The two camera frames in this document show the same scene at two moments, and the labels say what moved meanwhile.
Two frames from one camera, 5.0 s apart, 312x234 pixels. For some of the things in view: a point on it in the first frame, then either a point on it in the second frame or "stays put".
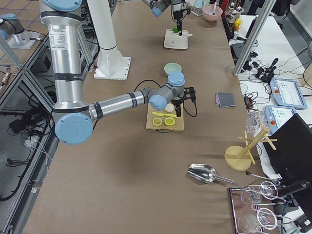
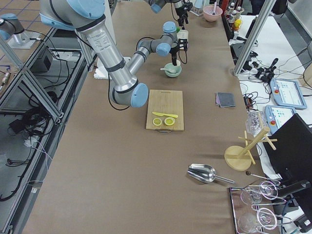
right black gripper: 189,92 -> 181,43
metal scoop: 204,173 stays put
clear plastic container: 253,122 stays put
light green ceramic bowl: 172,67 stays put
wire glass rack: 251,206 stays put
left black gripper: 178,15 -> 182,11
